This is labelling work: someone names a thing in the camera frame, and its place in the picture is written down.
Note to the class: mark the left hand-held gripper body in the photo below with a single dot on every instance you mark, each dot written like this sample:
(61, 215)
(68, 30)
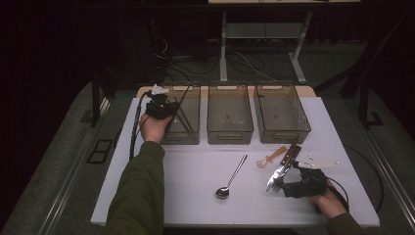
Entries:
(158, 109)

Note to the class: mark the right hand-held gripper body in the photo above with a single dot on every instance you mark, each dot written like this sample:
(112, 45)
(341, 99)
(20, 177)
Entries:
(310, 186)

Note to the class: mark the dark brown chopstick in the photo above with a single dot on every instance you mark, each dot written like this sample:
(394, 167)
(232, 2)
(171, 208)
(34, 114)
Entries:
(182, 112)

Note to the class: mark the black chopstick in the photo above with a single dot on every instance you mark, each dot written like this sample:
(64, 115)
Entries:
(185, 94)

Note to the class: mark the smoky clear plastic bin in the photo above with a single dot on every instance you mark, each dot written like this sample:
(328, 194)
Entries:
(189, 98)
(230, 114)
(280, 112)

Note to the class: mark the small amber plastic spoon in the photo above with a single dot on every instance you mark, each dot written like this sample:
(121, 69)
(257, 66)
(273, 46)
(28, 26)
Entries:
(272, 158)

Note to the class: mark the metal spoon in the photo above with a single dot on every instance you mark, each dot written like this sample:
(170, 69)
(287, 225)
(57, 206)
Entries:
(222, 193)

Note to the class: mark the person's left hand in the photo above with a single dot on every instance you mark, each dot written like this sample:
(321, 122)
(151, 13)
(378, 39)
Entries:
(153, 129)

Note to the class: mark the person's right hand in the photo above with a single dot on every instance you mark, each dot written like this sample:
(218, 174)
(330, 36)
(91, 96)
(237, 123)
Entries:
(328, 202)

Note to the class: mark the black metal stand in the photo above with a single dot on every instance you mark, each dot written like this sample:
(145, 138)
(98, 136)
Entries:
(95, 98)
(363, 98)

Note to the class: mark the white table cover sheet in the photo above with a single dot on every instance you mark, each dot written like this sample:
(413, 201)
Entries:
(208, 209)

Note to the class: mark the aluminium floor rail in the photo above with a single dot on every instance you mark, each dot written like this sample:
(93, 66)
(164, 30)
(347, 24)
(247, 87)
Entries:
(388, 176)
(75, 169)

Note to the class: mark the white metal desk frame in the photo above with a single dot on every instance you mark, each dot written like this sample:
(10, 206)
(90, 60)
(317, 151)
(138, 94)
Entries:
(261, 31)

